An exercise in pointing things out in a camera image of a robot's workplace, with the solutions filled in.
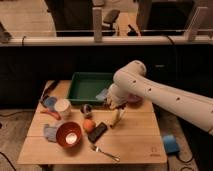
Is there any grey blue folded cloth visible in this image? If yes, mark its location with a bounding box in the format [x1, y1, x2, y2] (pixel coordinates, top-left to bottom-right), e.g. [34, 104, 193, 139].
[43, 122, 62, 142]

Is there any dark red grape bunch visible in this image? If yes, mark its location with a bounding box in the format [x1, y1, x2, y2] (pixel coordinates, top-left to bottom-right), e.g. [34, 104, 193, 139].
[114, 104, 126, 110]

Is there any small dark round jar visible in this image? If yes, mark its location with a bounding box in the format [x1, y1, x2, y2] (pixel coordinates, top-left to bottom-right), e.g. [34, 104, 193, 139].
[80, 104, 92, 118]

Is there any black rectangular remote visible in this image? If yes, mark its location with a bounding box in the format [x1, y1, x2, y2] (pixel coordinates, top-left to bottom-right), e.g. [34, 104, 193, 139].
[88, 122, 108, 143]

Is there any purple bowl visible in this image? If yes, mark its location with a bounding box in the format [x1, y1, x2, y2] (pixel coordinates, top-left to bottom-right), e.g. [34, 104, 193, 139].
[127, 94, 142, 103]

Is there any white paper cup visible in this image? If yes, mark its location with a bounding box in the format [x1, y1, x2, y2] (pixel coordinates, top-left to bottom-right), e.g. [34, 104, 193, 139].
[54, 99, 71, 119]

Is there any grey blue sponge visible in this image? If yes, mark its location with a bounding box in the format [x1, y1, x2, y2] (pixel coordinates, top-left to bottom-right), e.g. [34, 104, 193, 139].
[96, 89, 108, 101]

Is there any orange red bowl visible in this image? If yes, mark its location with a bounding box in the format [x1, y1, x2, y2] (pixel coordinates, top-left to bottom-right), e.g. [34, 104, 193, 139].
[56, 122, 82, 148]

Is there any small blue plate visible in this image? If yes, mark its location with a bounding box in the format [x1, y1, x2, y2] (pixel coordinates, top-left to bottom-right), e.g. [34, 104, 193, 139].
[44, 97, 57, 109]

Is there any wooden slatted table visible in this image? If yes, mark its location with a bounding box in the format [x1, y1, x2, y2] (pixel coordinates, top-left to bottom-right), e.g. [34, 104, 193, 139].
[16, 79, 168, 166]

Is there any green plastic tray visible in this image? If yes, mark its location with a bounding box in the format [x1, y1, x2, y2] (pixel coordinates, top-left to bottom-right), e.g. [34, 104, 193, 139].
[67, 72, 113, 105]

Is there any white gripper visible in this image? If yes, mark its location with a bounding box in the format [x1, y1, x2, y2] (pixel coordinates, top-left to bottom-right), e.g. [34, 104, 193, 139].
[106, 97, 126, 110]

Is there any black office chair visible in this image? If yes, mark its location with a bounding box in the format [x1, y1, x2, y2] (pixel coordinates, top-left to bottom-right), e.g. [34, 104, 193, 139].
[102, 9, 120, 36]

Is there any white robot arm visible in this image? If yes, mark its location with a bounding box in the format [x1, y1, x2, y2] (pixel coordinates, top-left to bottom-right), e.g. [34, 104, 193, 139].
[107, 60, 213, 136]

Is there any orange carrot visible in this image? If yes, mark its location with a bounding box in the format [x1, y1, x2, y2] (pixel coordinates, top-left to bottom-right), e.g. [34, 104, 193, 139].
[40, 110, 61, 120]

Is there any orange fruit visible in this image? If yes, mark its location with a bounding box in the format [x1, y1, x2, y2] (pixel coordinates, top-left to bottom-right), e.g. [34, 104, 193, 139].
[83, 119, 96, 133]

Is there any yellow banana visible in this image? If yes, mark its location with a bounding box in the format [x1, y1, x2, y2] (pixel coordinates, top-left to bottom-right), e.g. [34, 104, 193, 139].
[109, 109, 126, 128]

